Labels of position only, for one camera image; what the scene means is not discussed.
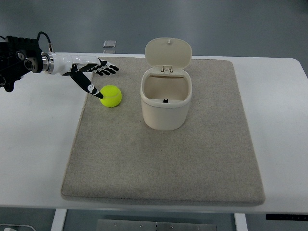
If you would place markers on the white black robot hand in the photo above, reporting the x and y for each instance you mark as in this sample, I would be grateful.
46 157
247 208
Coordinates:
75 66

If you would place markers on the yellow tennis ball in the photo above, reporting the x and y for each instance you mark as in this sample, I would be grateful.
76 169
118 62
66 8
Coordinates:
112 96

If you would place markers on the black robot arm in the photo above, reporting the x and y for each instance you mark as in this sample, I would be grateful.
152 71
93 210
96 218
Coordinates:
19 56

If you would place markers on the beige lidded plastic bin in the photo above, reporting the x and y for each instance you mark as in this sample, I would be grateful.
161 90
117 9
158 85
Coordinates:
166 88

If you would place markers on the grey felt mat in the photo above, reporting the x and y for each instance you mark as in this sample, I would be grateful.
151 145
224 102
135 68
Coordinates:
209 160

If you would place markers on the white table leg left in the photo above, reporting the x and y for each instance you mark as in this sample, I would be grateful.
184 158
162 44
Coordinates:
59 220

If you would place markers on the white table leg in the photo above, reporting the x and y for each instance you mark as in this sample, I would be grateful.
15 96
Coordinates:
240 222
59 220

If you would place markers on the white table leg right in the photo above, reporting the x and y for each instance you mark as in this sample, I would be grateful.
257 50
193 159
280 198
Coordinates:
240 222

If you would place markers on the black table control panel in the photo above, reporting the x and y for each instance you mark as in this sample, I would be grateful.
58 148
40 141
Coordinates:
287 217

